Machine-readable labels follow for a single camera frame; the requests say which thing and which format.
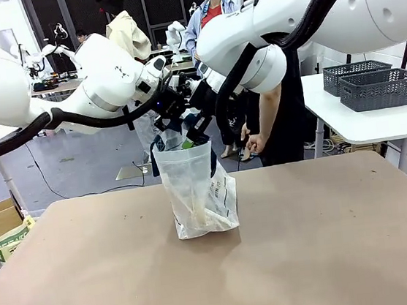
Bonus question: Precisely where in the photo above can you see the mannequin in cream jacket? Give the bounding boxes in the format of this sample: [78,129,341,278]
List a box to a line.
[95,0,165,167]

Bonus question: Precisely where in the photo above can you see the person's right hand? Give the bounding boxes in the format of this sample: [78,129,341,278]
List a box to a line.
[245,132,269,155]

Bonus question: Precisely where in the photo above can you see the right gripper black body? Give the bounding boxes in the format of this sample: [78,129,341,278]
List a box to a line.
[185,78,219,122]

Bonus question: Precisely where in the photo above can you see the light wooden crate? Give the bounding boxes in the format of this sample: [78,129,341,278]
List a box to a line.
[327,122,388,156]

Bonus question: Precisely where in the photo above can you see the person in blue shirt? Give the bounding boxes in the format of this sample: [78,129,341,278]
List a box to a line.
[180,0,240,67]

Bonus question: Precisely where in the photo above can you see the white bag with navy handles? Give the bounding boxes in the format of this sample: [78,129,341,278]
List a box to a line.
[148,114,243,244]

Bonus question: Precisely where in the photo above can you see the black floor cable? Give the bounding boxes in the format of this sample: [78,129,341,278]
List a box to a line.
[18,130,146,204]

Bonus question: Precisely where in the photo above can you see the person in black t-shirt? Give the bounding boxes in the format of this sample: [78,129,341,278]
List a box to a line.
[228,0,323,170]

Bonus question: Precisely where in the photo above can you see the white side table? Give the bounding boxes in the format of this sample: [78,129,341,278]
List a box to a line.
[299,62,407,182]

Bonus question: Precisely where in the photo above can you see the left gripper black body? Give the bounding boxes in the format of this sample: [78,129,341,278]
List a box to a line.
[148,82,189,124]

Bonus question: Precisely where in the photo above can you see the seated person in dark clothes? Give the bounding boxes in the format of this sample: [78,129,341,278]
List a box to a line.
[75,28,91,46]

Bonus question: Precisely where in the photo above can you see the metal floor base plate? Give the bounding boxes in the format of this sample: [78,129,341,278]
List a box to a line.
[114,161,156,181]

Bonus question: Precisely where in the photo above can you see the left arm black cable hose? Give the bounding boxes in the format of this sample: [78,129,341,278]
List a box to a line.
[0,90,170,162]

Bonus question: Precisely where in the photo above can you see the green and white paper sack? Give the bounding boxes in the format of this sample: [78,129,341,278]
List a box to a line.
[0,214,39,263]

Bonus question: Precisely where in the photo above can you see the grey framed panel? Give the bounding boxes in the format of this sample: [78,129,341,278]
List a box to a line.
[0,28,18,48]

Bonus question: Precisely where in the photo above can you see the person's right forearm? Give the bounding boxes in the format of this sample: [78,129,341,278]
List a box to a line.
[253,86,288,142]

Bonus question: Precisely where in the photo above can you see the black slanted pole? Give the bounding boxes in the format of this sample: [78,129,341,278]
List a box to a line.
[398,40,407,70]

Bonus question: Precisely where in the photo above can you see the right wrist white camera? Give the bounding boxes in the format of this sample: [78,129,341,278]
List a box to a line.
[178,72,202,98]

